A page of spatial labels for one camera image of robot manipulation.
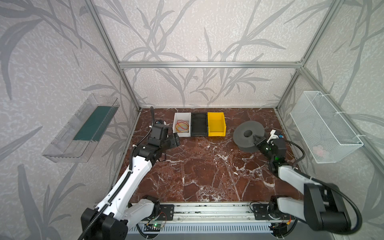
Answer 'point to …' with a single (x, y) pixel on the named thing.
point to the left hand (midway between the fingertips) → (175, 133)
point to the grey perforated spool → (243, 134)
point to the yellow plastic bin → (216, 124)
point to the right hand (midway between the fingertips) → (253, 130)
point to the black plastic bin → (199, 126)
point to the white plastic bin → (182, 117)
